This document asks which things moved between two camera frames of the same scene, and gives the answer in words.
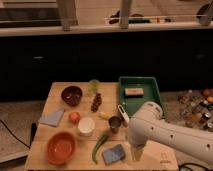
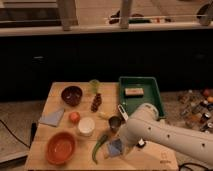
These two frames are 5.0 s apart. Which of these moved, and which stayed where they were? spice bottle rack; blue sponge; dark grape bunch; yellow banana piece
Moved: blue sponge
Stayed: dark grape bunch; spice bottle rack; yellow banana piece
